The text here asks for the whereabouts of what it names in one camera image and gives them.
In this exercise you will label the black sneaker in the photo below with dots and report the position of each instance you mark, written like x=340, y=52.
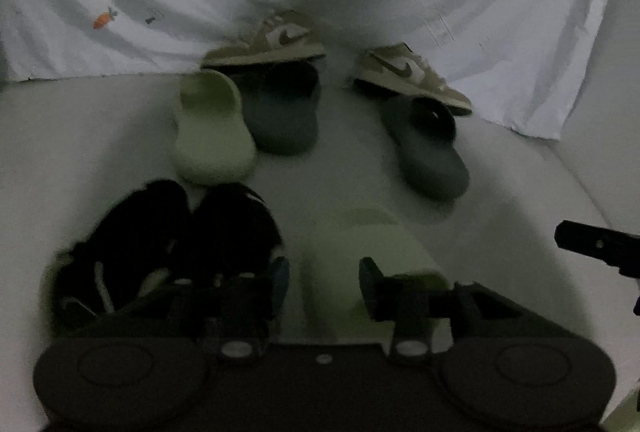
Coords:
x=125, y=232
x=225, y=232

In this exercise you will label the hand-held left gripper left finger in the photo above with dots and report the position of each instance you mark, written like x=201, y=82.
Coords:
x=280, y=279

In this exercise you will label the tan and white sneaker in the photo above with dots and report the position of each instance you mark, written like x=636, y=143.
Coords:
x=280, y=37
x=400, y=70

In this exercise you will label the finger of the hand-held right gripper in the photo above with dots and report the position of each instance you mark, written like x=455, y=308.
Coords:
x=600, y=244

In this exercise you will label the light green slide sandal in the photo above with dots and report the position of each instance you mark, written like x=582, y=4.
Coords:
x=340, y=262
x=210, y=137

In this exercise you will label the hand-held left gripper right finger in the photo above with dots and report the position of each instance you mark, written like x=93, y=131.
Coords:
x=369, y=284

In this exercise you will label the pale green object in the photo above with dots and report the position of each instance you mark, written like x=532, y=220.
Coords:
x=627, y=412

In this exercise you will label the dark grey slide sandal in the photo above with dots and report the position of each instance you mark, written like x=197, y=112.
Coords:
x=430, y=162
x=280, y=122

